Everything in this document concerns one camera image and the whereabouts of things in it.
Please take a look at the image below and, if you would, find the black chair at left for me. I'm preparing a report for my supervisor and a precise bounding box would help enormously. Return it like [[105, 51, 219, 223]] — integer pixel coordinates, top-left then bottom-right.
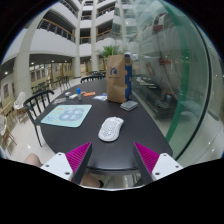
[[23, 90, 54, 142]]

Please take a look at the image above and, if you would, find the brown paper bag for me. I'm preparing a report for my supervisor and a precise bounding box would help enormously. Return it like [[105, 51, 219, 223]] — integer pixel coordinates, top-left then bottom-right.
[[106, 54, 132, 103]]

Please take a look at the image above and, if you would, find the small grey card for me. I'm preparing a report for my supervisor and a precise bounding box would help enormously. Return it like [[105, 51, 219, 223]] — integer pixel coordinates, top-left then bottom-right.
[[53, 98, 66, 105]]

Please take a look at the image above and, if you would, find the black chair at far end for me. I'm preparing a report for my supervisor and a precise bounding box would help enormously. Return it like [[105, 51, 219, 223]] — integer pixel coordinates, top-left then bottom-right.
[[80, 75, 106, 83]]

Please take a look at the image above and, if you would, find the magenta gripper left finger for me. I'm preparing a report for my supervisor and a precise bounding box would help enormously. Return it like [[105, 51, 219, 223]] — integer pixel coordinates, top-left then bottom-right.
[[41, 142, 92, 184]]

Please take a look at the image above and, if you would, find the white perforated computer mouse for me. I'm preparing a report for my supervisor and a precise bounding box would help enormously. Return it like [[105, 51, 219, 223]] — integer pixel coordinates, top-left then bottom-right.
[[98, 117, 124, 142]]

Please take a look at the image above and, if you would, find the orange flat item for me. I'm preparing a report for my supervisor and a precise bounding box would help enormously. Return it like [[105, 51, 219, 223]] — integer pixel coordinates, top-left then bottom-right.
[[84, 92, 95, 97]]

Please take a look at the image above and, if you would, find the grey box on table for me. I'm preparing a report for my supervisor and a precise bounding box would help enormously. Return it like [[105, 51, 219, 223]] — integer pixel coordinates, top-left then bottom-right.
[[120, 100, 138, 111]]

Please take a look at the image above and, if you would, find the white wire chair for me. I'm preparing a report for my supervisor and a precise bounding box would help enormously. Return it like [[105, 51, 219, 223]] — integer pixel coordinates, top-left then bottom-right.
[[13, 92, 26, 120]]

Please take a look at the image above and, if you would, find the blue capped bottle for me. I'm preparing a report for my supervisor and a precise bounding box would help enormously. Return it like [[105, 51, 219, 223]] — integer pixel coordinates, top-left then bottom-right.
[[77, 88, 82, 100]]

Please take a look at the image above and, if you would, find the small white box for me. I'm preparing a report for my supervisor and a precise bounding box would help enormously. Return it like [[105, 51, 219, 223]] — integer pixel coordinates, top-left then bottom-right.
[[69, 94, 78, 100]]

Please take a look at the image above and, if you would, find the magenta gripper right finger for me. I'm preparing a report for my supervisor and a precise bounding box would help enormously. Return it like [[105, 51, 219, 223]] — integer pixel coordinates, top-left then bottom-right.
[[133, 142, 182, 185]]

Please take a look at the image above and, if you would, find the light blue mouse pad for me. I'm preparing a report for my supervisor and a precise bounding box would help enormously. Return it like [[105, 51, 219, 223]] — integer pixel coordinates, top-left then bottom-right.
[[41, 105, 92, 128]]

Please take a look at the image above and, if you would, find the green potted plant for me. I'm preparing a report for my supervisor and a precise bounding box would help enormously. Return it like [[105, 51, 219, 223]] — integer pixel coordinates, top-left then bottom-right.
[[98, 45, 122, 60]]

